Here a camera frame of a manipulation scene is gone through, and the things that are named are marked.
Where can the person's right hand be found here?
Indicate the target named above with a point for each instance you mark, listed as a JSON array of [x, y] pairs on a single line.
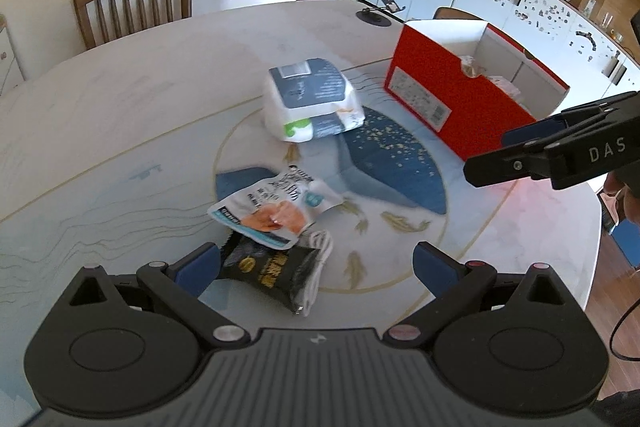
[[617, 207]]

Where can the white orange chicken snack packet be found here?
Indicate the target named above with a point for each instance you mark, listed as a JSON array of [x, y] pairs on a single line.
[[270, 207]]

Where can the white blue wet wipes pack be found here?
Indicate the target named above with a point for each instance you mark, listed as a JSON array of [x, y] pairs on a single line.
[[310, 97]]

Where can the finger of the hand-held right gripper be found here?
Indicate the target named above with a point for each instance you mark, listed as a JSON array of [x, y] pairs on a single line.
[[535, 131], [500, 167]]

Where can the black phone stand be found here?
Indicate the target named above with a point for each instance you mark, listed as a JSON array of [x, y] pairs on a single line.
[[375, 17]]

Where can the blue plastic object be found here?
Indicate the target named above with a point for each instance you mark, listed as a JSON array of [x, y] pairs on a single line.
[[627, 244]]

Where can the red cardboard box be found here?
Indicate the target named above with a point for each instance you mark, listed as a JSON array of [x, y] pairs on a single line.
[[450, 107]]

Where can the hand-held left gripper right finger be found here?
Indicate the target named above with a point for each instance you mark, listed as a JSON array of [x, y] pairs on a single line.
[[435, 267]]

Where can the small standing card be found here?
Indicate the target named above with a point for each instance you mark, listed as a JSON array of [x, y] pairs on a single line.
[[590, 6]]

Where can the white marble desktop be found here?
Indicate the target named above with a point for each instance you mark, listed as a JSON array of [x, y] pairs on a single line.
[[125, 117]]

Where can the black snack packet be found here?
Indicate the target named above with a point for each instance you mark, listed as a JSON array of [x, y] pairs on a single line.
[[265, 267]]

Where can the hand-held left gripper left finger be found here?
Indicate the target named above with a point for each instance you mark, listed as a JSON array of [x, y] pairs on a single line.
[[200, 266]]

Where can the white drawer unit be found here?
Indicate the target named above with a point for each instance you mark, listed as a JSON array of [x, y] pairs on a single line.
[[9, 57]]

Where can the drinking glass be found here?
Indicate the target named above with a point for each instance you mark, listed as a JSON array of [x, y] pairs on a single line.
[[605, 21]]

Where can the wooden slat-back chair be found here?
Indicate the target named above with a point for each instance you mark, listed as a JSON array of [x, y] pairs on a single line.
[[455, 13], [130, 2]]

